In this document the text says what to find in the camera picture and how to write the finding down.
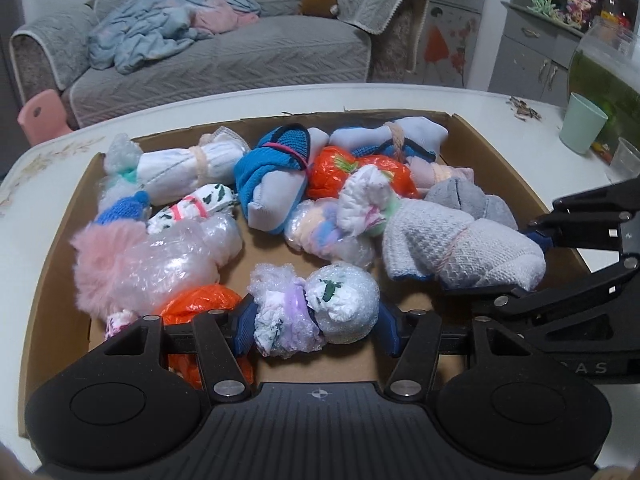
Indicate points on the blue grey sock bundle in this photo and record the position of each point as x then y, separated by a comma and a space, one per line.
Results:
270, 195

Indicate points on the cardboard box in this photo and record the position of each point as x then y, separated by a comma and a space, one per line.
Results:
360, 365

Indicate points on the white waffle knit sock bundle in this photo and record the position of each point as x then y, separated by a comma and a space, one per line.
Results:
450, 245

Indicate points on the clear plastic cup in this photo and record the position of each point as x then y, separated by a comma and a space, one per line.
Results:
622, 160

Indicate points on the orange plastic bag green tie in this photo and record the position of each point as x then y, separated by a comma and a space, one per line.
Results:
325, 175

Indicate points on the bubble-wrapped sock purple band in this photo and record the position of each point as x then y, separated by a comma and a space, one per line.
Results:
340, 300

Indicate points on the pink white sock bundle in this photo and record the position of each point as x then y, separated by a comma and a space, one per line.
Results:
440, 172

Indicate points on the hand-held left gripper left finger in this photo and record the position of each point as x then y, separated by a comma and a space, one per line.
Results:
245, 327

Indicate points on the clear bubble wrap bundle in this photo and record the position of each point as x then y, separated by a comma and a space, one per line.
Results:
185, 260

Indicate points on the pile of seed shells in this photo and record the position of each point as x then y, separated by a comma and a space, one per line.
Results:
522, 109

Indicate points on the orange-capped bottle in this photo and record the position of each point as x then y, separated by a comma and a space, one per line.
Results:
614, 7

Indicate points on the pink plastic stool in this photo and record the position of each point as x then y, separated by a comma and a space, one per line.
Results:
42, 117

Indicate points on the pink fluffy toy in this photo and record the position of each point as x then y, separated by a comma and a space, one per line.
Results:
100, 260

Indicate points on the grey cabinet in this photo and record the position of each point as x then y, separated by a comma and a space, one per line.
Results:
530, 60

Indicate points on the blue knit sock bundle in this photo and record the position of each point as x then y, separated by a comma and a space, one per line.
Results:
122, 207

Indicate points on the white sock bundle bubble wrap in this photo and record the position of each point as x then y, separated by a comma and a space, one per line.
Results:
170, 170

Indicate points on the light blue blanket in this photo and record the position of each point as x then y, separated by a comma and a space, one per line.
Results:
150, 25

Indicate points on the grey sofa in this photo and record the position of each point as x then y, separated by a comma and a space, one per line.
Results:
225, 70

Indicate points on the flower-decal refrigerator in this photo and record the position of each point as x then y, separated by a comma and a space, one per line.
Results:
450, 20

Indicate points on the green plastic plant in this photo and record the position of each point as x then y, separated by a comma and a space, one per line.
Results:
544, 2

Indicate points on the white black-print sock bundle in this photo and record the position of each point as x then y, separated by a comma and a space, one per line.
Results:
200, 205

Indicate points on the small pink-print sock bundle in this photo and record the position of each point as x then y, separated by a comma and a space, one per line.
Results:
117, 322

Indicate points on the green cup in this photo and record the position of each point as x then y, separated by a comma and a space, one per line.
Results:
582, 122

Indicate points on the orange plastic bag bundle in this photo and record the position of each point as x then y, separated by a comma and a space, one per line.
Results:
200, 302

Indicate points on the white blue sock bundle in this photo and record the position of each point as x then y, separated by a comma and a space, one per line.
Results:
420, 132

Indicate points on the brown plush toy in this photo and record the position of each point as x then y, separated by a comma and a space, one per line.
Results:
317, 4

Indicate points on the bubble-wrapped pastel sock bundle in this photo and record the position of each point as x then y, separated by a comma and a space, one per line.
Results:
315, 225

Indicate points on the purple snack packet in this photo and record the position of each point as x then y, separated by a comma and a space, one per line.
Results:
580, 5

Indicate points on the glass fish bowl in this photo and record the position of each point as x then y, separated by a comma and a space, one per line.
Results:
605, 75

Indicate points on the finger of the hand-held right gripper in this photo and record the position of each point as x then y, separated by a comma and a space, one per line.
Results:
560, 305
540, 239

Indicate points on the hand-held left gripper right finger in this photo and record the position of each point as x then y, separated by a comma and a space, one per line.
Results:
392, 330

